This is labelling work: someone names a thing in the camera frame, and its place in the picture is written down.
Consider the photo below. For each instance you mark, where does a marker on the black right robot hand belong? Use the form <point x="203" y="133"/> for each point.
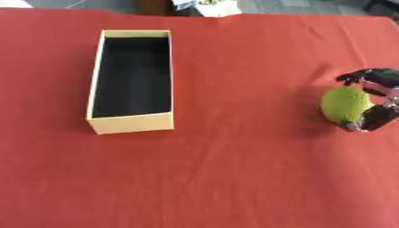
<point x="382" y="77"/>

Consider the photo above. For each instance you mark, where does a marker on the green round toy fruit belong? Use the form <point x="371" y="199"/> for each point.
<point x="344" y="104"/>

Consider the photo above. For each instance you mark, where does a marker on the tan cardboard box black inside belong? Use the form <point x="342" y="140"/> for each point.
<point x="132" y="80"/>

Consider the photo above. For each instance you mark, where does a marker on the dark chair base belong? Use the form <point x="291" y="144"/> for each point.
<point x="383" y="4"/>

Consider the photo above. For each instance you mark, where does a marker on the white object beyond table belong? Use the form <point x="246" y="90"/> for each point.
<point x="210" y="6"/>

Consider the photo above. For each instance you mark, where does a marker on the brown wooden furniture leg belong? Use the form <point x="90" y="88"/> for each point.
<point x="151" y="6"/>

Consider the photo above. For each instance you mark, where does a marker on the white rounded object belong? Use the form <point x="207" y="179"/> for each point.
<point x="13" y="3"/>

